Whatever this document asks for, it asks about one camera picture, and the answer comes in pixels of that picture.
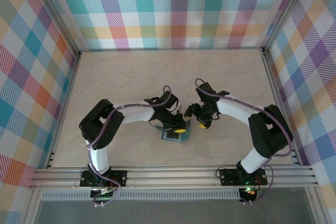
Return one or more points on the teal card holder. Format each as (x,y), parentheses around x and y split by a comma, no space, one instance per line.
(185,136)

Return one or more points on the black credit card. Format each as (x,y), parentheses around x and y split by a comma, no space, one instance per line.
(172,136)

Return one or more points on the left black-white robot arm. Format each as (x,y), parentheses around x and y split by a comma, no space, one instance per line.
(99,129)

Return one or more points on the right black-white robot arm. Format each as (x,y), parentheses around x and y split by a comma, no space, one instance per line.
(267,134)

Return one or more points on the right controller board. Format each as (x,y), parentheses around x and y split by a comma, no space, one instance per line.
(249,193)

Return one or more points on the controller board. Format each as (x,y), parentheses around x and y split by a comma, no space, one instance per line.
(103,194)
(249,193)

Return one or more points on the left controller board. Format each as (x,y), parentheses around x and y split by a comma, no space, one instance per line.
(103,194)

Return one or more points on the aluminium mounting rail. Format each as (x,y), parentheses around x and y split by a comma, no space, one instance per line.
(170,179)

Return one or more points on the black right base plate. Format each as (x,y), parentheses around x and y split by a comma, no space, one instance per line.
(229,176)

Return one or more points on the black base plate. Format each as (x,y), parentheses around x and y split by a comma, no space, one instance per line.
(119,178)
(229,176)

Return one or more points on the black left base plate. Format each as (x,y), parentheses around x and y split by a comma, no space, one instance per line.
(119,178)

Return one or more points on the aluminium side rail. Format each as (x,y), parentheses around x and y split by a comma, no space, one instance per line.
(275,90)
(69,90)

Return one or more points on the aluminium frame post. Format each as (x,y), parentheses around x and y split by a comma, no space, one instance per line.
(284,11)
(55,11)

